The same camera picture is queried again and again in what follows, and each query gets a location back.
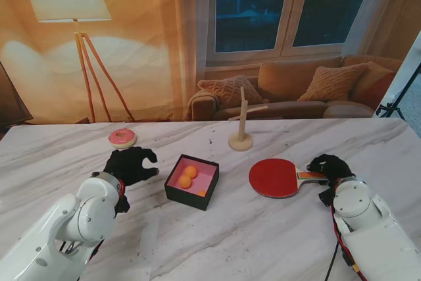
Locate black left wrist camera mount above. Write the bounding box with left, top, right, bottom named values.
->
left=114, top=194, right=131, bottom=218

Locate black box with pink inside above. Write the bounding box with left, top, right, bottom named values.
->
left=164, top=154, right=220, bottom=212

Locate black tripod stand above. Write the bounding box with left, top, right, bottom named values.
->
left=376, top=60, right=421, bottom=120

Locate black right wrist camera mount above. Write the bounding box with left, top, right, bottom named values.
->
left=317, top=186, right=337, bottom=209

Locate printed living room backdrop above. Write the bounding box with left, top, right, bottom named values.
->
left=0, top=0, right=421, bottom=127

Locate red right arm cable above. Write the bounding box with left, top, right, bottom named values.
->
left=324, top=207, right=371, bottom=281

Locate wooden peg stand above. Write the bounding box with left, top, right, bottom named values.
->
left=228, top=86, right=269, bottom=152

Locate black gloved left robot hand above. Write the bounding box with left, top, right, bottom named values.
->
left=104, top=147, right=161, bottom=188

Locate red black ping pong bat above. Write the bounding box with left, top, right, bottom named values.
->
left=248, top=158, right=330, bottom=199

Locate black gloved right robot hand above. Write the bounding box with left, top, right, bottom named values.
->
left=306, top=153, right=357, bottom=187

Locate pink frosted toy donut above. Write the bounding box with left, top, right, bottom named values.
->
left=108, top=128, right=137, bottom=149

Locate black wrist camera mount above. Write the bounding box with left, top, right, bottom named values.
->
left=317, top=186, right=337, bottom=209
left=114, top=194, right=131, bottom=218

